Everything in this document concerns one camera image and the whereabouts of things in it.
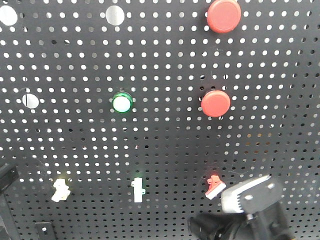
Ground gripper finger ribbed pad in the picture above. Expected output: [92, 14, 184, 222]
[221, 175, 271, 213]

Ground white green rotary switch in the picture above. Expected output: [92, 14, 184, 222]
[131, 177, 146, 203]

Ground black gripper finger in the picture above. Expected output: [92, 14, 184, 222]
[0, 163, 19, 195]

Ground red mushroom button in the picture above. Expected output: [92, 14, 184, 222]
[206, 0, 242, 34]
[201, 90, 231, 118]

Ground upper red mushroom button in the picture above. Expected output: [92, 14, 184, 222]
[206, 0, 242, 34]

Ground green illuminated push button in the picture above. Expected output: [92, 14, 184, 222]
[111, 91, 133, 113]

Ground yellow rotary switch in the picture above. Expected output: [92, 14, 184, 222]
[51, 178, 71, 203]

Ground left black table clamp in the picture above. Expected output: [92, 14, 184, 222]
[35, 221, 56, 240]

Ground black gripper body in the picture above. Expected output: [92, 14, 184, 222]
[188, 176, 294, 240]

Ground lower red mushroom button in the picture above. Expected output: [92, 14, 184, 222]
[201, 90, 231, 118]

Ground black perforated pegboard panel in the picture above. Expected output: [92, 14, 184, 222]
[0, 0, 320, 240]

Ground red rotary switch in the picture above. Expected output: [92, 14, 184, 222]
[205, 174, 227, 200]

